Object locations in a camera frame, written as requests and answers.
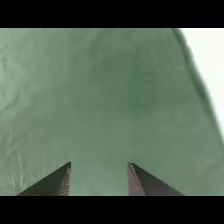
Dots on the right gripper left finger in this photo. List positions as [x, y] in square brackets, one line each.
[56, 184]

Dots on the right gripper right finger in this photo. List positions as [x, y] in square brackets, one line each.
[144, 184]

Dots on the green T-shirt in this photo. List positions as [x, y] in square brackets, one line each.
[100, 106]

